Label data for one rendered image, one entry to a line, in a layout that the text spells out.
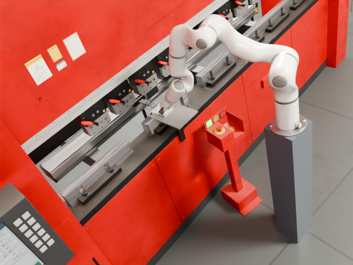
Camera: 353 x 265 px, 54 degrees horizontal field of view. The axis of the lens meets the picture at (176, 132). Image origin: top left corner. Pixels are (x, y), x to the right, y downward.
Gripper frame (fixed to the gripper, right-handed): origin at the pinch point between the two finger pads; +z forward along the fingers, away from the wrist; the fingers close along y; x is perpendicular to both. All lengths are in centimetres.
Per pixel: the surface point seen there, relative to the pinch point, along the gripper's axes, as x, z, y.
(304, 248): 132, 21, -9
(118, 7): -48, -49, 3
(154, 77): -17.0, -13.2, -3.8
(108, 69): -32.0, -29.2, 22.0
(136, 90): -18.9, -7.5, 8.5
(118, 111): -15.5, -10.6, 27.7
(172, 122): 10.0, -5.4, 5.6
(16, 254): 12, -65, 111
